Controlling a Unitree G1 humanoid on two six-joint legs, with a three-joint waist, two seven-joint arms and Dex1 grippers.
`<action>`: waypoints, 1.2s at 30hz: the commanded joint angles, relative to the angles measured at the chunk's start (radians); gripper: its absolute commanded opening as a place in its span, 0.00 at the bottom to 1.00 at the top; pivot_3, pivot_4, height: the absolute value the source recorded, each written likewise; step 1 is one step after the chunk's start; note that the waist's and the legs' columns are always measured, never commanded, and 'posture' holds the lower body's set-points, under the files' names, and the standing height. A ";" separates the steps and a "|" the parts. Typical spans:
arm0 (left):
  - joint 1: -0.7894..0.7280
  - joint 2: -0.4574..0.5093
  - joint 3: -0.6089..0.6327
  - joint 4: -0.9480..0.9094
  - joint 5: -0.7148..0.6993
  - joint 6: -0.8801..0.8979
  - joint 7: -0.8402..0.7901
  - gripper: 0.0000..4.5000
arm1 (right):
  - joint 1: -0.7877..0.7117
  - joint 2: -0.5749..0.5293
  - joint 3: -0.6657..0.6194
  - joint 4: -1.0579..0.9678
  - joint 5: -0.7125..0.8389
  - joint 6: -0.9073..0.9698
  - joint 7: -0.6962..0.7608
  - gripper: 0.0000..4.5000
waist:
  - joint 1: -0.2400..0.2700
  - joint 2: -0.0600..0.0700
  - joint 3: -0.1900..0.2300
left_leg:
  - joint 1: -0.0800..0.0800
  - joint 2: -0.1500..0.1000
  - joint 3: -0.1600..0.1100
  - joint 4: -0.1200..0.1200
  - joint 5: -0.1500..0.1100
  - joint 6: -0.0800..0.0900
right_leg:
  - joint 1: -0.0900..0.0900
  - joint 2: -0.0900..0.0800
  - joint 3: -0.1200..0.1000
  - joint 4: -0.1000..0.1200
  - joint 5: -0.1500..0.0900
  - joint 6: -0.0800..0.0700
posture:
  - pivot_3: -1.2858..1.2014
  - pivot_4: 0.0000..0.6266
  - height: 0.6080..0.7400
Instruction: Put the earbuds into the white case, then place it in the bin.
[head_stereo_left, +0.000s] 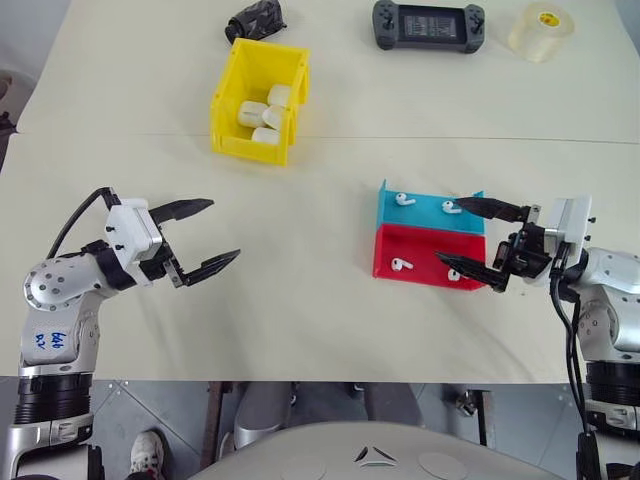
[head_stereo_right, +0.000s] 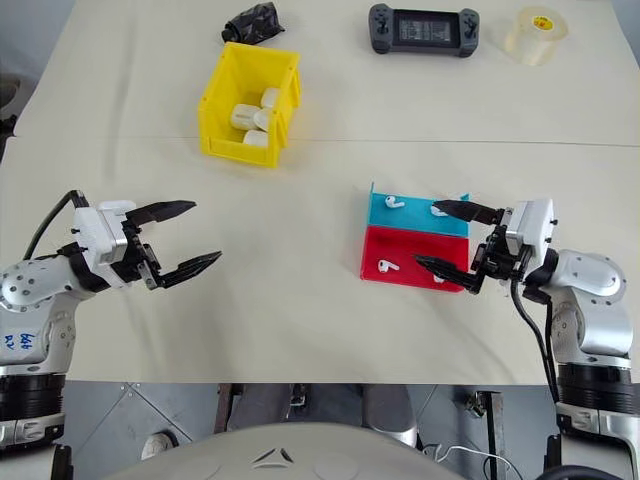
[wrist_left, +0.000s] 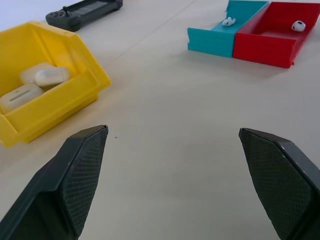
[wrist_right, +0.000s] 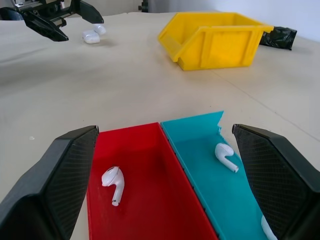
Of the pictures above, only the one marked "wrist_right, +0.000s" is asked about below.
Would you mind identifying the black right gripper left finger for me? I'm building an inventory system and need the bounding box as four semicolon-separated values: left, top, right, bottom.
0;125;100;240

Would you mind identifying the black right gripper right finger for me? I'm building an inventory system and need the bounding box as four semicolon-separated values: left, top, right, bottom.
231;123;320;240

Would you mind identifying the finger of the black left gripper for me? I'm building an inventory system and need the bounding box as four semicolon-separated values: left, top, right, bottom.
73;0;105;25
23;11;69;43

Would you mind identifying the white earbud case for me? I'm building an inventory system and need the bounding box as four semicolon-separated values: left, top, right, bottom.
81;23;107;45

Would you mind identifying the yellow plastic bin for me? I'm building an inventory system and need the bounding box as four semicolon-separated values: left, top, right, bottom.
157;11;275;72

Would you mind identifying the white earbud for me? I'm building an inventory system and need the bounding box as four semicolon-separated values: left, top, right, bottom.
260;214;279;240
101;165;125;207
214;142;240;173

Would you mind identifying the black background stand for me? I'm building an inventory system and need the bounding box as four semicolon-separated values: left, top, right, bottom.
136;0;149;12

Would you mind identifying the teal plastic tray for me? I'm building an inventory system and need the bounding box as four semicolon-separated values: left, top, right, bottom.
160;110;272;240

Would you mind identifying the red plastic tray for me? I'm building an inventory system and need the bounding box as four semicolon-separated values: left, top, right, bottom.
86;121;219;240

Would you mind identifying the black plastic bag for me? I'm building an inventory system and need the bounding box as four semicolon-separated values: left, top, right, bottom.
259;25;298;51

